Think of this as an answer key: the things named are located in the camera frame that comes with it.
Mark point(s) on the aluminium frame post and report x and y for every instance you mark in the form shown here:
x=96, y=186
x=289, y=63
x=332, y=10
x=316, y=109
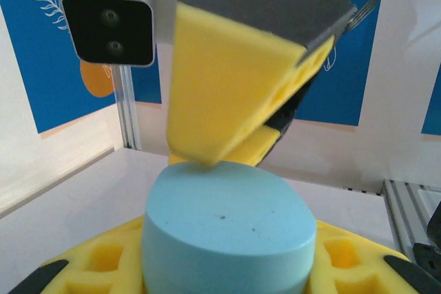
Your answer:
x=127, y=108

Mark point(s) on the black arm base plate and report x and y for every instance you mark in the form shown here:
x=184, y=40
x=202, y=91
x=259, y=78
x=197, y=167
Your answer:
x=427, y=259

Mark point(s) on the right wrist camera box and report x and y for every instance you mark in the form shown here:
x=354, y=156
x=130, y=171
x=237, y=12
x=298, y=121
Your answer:
x=110, y=22

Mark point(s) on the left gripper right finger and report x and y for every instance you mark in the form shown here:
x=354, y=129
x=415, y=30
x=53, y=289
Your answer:
x=361, y=266

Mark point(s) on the light blue earbud case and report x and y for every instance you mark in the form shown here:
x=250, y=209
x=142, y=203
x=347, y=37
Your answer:
x=227, y=232

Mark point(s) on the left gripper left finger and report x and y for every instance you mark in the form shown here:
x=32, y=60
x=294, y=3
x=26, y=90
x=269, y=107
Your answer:
x=86, y=266

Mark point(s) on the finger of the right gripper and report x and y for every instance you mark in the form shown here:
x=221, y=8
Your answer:
x=224, y=84
x=255, y=146

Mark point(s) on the wide aluminium base rail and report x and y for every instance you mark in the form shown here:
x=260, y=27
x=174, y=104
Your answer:
x=403, y=204

